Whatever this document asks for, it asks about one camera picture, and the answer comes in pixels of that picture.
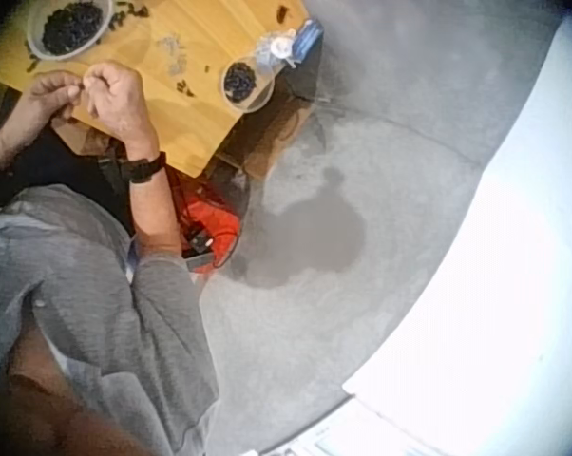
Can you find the person's right hand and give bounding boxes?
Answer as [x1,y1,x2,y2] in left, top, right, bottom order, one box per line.
[82,62,161,161]

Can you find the person's left hand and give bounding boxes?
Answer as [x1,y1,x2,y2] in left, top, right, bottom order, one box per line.
[9,70,85,138]

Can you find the large white bowl of beans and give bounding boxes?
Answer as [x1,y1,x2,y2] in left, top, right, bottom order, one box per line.
[26,0,115,63]

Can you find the person's legs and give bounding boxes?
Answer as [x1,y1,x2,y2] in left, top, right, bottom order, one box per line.
[0,123,138,234]

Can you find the black wrist band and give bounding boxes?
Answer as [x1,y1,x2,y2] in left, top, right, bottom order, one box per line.
[118,150,168,185]

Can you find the small clear bowl of beans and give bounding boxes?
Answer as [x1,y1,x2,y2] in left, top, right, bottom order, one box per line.
[219,55,276,114]

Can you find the red bag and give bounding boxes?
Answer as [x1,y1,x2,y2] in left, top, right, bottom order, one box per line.
[167,164,243,276]

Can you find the clear plastic bag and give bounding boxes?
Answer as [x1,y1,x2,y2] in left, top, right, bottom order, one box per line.
[252,28,302,80]

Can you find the brown cardboard box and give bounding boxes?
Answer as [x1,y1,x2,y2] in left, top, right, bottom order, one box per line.
[213,42,329,181]

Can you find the small black box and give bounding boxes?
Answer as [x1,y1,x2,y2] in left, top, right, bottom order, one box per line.
[182,227,217,260]

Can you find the blue packet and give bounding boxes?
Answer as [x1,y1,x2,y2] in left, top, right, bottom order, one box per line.
[290,18,326,61]

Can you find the white sheet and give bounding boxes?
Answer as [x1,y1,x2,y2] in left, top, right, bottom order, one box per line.
[265,397,440,456]

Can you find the black strap with buckle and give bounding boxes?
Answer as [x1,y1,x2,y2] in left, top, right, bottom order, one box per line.
[94,141,131,197]

